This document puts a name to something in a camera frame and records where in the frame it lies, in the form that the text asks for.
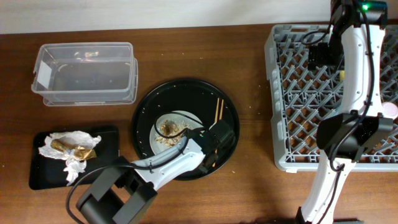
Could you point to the gold foil wrapper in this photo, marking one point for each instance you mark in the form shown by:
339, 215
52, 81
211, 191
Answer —
77, 152

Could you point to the food scraps on plate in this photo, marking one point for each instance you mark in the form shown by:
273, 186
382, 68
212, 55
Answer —
171, 132

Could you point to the round black serving tray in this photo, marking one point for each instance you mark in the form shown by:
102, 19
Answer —
195, 96

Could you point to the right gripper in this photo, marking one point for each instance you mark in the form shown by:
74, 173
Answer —
317, 56

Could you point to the wooden chopstick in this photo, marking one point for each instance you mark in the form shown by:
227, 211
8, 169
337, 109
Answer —
221, 109
217, 110

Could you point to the white napkin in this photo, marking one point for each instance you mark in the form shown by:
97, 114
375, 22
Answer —
73, 167

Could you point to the yellow small bowl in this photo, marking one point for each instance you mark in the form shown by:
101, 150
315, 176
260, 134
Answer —
342, 75

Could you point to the grey dishwasher rack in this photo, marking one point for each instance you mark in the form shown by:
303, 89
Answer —
301, 99

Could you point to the clear plastic storage bin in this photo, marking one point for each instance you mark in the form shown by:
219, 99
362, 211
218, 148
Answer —
86, 74

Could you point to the grey plate with food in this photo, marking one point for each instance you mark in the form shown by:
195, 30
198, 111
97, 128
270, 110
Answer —
159, 144

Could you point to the black rectangular tray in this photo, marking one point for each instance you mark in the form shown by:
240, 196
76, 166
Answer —
48, 173

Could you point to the right wooden chopstick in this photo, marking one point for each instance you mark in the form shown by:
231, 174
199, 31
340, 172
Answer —
221, 109

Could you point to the pink plastic cup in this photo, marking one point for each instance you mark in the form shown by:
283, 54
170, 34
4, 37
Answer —
390, 110

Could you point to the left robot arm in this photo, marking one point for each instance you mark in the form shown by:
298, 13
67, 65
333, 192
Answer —
123, 191

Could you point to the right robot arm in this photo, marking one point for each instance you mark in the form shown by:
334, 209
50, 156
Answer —
356, 30

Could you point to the left wooden chopstick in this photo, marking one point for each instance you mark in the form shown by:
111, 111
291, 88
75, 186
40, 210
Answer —
217, 110

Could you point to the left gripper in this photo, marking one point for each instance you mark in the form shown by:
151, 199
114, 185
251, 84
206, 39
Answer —
208, 168

